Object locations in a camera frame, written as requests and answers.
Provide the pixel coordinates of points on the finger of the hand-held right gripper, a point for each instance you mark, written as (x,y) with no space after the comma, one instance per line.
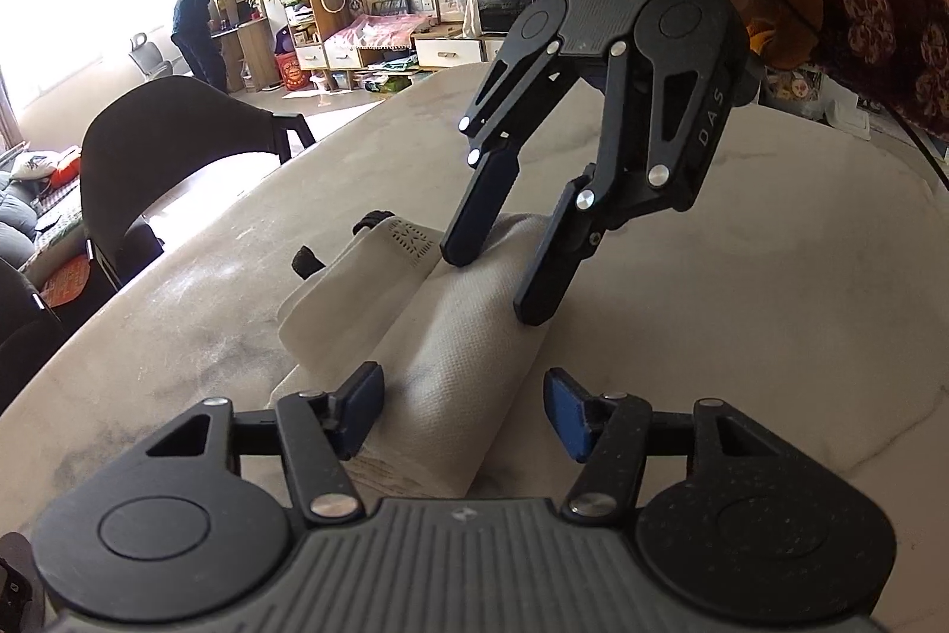
(548,269)
(482,210)

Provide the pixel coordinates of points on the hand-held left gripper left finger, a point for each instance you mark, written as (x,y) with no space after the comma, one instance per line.
(363,407)

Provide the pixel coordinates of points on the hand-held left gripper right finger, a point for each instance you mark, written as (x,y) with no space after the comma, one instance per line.
(567,414)

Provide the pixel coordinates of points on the white shopping bag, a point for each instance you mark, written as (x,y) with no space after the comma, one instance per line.
(445,336)

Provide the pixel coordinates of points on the person's right forearm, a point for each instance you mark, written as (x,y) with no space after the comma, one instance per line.
(867,10)

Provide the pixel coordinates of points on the white plastic bag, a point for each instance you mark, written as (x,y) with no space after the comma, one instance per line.
(472,10)

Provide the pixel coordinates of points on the purple bag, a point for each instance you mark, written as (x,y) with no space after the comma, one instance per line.
(285,38)

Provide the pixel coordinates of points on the black microwave oven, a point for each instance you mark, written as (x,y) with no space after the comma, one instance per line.
(500,10)

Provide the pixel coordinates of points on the low white drawer cabinet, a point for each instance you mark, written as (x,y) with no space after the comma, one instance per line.
(445,51)

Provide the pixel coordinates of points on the pink cloth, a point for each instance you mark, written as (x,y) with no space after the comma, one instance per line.
(371,31)

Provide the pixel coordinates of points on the red gift box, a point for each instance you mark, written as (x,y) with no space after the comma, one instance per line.
(291,71)

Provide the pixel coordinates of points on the round white mirror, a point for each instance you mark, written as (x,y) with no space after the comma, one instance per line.
(333,1)

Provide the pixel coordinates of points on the wooden desk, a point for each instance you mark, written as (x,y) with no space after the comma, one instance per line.
(248,51)

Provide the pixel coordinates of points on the black dining chair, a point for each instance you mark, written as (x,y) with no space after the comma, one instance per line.
(22,336)
(170,136)

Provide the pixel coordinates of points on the orange patterned seat pad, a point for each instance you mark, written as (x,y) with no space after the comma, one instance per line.
(65,281)

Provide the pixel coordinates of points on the grey office chair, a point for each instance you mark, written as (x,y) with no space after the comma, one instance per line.
(148,54)

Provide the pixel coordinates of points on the orange plush cushion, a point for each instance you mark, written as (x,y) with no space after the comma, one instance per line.
(65,177)

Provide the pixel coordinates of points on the grey sofa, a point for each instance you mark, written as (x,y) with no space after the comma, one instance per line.
(15,218)

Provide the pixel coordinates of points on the white printed pillow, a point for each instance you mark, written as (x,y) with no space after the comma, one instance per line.
(31,166)

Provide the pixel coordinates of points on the bright window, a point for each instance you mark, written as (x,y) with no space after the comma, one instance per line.
(74,10)

